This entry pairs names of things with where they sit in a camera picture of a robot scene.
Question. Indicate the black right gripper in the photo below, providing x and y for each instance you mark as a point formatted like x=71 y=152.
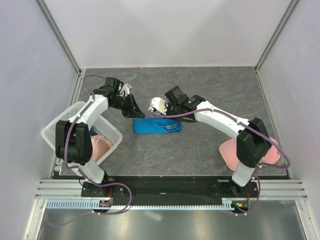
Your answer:
x=168 y=107

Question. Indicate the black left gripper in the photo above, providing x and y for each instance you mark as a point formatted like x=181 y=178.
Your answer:
x=133 y=110

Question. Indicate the iridescent rainbow fork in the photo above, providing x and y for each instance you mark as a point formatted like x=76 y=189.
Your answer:
x=171 y=127

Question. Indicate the blue cloth napkin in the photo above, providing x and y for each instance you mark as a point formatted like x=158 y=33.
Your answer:
x=153 y=125

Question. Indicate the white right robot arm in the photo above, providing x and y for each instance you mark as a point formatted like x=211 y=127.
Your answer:
x=249 y=139

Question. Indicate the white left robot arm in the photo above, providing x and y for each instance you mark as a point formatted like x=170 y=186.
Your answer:
x=73 y=142

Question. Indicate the pink cap in basket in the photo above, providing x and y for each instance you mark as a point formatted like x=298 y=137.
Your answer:
x=100 y=146

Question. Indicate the pink baseball cap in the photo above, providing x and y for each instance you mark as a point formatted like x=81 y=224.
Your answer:
x=228 y=151

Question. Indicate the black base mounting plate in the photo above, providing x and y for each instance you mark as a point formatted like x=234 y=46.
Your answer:
x=171 y=190

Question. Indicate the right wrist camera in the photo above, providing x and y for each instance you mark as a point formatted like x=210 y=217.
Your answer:
x=162 y=106

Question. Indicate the light blue cable duct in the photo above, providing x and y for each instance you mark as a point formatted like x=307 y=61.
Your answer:
x=90 y=204

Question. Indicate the left aluminium frame post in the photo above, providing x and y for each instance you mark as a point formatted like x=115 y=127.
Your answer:
x=58 y=34

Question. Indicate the aluminium frame post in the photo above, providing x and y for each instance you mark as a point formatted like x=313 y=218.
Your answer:
x=58 y=34
x=276 y=33

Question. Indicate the right aluminium frame post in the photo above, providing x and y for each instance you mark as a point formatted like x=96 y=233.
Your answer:
x=276 y=33

